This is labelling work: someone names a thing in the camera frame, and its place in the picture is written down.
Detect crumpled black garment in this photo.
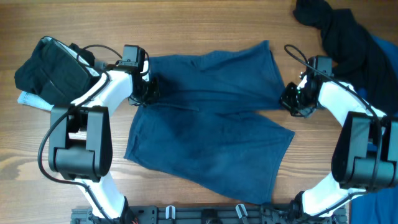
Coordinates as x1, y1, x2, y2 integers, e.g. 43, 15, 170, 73
293, 0, 397, 116

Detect bright blue cloth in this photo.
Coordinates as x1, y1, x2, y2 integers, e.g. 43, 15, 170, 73
349, 35, 397, 224

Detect folded black garment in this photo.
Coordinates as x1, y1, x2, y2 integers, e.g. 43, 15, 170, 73
14, 37, 100, 105

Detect left black cable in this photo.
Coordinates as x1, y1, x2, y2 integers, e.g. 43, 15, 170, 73
37, 44, 150, 223

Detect right black cable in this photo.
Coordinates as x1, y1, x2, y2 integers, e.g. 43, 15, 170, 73
284, 44, 385, 218

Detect dark blue shorts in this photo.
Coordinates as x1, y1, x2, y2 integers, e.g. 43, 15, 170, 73
124, 41, 294, 204

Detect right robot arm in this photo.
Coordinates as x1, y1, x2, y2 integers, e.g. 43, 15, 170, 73
280, 56, 397, 223

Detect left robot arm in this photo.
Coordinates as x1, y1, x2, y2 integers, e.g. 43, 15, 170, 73
37, 45, 159, 223

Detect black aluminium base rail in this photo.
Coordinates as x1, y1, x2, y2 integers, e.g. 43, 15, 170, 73
70, 206, 349, 224

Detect folded light denim jeans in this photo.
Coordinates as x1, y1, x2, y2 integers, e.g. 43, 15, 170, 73
17, 91, 53, 111

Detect black cable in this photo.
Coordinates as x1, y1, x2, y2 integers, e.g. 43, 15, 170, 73
37, 44, 150, 223
284, 44, 385, 218

